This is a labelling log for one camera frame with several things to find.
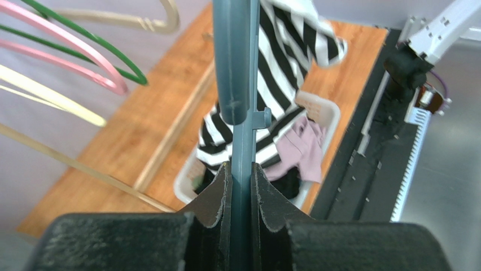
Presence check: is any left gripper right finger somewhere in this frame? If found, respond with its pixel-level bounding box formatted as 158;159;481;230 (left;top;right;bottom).
251;163;451;270

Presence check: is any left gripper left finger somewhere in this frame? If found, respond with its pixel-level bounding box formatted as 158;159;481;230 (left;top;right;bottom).
25;163;232;270

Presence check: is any pink tank top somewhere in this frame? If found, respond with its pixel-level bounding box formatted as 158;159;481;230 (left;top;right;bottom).
264;116;326;183

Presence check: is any pink plastic hanger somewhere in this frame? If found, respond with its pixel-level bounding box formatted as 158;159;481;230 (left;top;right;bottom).
0;0;129;96

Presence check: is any cream wooden hanger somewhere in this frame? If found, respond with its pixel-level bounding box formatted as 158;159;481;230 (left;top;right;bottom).
1;65;107;127

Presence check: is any black white striped tank top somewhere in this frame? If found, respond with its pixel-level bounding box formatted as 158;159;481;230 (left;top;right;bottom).
213;1;348;168

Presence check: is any teal plastic hanger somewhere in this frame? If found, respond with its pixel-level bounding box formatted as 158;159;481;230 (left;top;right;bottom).
212;1;272;270

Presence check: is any cream plastic hanger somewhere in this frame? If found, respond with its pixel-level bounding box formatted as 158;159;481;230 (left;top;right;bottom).
55;0;180;34

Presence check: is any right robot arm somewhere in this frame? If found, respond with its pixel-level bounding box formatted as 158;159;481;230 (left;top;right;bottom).
384;1;480;90

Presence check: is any wooden clothes rack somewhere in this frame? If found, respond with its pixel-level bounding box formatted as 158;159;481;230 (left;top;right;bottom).
0;32;218;214

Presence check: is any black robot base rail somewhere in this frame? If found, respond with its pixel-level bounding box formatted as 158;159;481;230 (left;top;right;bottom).
310;30;432;222

